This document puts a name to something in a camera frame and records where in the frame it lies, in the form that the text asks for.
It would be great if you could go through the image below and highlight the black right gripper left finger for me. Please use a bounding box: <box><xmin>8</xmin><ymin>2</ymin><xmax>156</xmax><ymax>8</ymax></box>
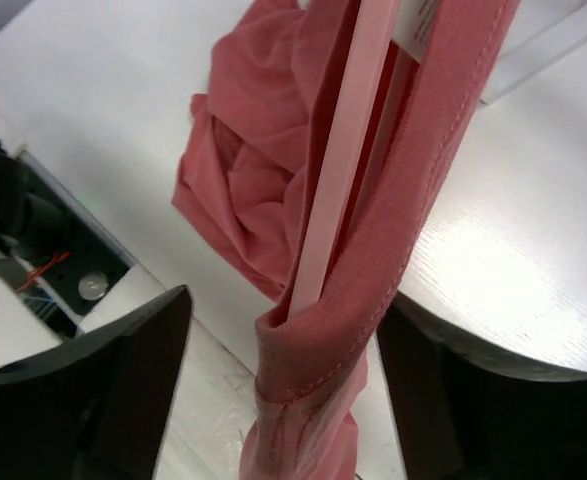
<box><xmin>0</xmin><ymin>285</ymin><xmax>193</xmax><ymax>479</ymax></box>

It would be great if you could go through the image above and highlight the white metal clothes rack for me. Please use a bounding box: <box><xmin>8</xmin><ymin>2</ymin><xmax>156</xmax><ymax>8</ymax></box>
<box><xmin>481</xmin><ymin>0</ymin><xmax>587</xmax><ymax>104</ymax></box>

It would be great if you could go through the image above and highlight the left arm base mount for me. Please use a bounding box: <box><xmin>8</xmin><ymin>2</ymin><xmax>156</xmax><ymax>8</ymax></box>
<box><xmin>0</xmin><ymin>137</ymin><xmax>137</xmax><ymax>341</ymax></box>

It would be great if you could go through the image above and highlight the red t shirt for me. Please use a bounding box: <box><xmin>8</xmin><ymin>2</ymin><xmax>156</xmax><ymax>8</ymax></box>
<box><xmin>172</xmin><ymin>1</ymin><xmax>518</xmax><ymax>479</ymax></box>

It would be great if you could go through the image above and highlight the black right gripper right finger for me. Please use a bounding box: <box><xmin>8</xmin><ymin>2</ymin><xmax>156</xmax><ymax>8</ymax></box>
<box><xmin>377</xmin><ymin>299</ymin><xmax>587</xmax><ymax>479</ymax></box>

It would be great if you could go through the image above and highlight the thick pink plastic hanger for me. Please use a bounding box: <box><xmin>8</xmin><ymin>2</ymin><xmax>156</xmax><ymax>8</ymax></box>
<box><xmin>288</xmin><ymin>0</ymin><xmax>400</xmax><ymax>315</ymax></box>

